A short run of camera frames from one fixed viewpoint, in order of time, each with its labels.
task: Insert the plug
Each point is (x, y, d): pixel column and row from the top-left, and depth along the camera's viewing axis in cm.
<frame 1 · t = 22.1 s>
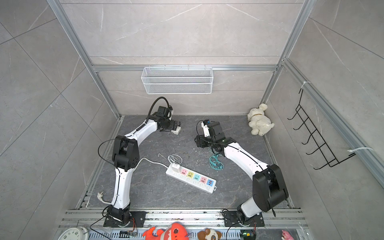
left hand: (171, 120, 103), fingers open
right hand: (199, 137, 87), fingers open
white charger adapter: (177, 131, 108), point 4 cm above the table
white plush bear toy: (259, 122, 103), point 12 cm above the table
white power strip: (193, 179, 86), point 4 cm above the table
white USB charger adapter: (176, 168, 85), point 8 cm above the table
white power plug: (99, 195, 81), point 2 cm above the table

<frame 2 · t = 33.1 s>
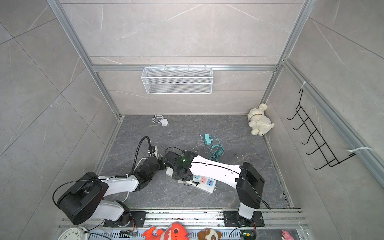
left hand: (162, 154, 91), fingers open
right hand: (178, 175, 79), fingers open
white charger adapter: (164, 122, 116), point 2 cm above the table
teal charger far: (206, 136, 106), point 3 cm above the table
teal charger near: (208, 141, 103), point 3 cm above the table
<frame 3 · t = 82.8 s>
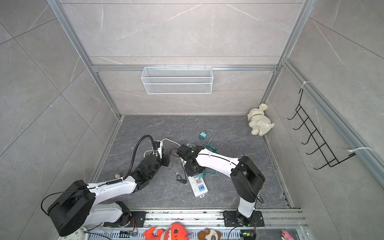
left hand: (167, 146, 84), fingers open
right hand: (193, 171, 86), fingers open
white power strip: (199, 189, 83), point 3 cm above the table
teal charger far: (202, 135, 107), point 3 cm above the table
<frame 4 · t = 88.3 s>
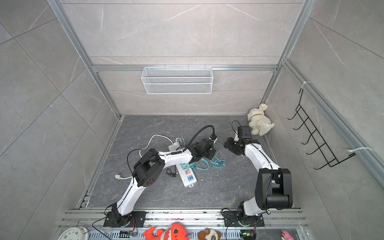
left hand: (213, 146, 95), fingers open
right hand: (226, 143, 91), fingers open
white power strip: (186, 175, 87), point 3 cm above the table
